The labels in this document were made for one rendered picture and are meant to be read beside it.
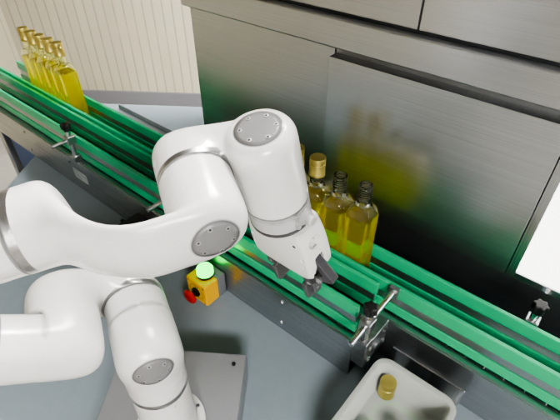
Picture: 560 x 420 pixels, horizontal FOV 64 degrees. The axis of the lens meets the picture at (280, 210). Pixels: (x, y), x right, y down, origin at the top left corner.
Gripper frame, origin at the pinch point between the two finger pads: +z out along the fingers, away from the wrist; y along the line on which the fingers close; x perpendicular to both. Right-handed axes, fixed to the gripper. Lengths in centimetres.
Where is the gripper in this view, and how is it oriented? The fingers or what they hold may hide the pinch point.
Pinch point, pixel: (297, 274)
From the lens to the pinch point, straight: 66.6
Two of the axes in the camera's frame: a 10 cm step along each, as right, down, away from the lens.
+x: -6.2, 6.7, -4.0
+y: -7.7, -4.1, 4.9
